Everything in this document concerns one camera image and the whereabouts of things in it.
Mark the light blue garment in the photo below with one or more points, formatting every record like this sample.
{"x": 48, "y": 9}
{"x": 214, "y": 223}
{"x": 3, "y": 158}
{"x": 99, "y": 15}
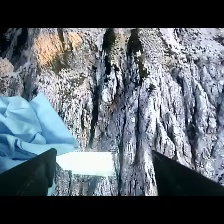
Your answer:
{"x": 30, "y": 130}

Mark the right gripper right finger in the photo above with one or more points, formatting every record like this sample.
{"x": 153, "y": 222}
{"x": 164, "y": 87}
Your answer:
{"x": 181, "y": 181}

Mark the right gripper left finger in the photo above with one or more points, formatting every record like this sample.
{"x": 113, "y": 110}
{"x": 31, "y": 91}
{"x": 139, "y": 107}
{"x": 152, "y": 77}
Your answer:
{"x": 28, "y": 176}

